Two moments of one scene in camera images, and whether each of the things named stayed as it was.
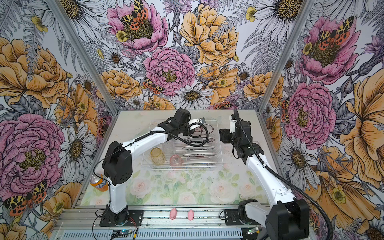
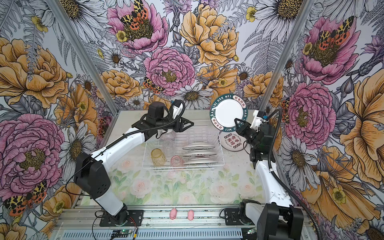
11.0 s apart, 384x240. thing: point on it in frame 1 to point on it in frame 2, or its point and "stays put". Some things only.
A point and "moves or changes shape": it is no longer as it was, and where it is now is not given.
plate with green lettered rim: [199, 140] to [225, 109]
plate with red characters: [203, 129] moves or changes shape
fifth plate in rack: [199, 161] stays put
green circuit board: [119, 233] stays put
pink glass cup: [176, 160] stays put
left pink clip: [173, 213] stays put
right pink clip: [190, 215] stays put
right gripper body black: [228, 137] to [250, 136]
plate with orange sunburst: [199, 155] stays put
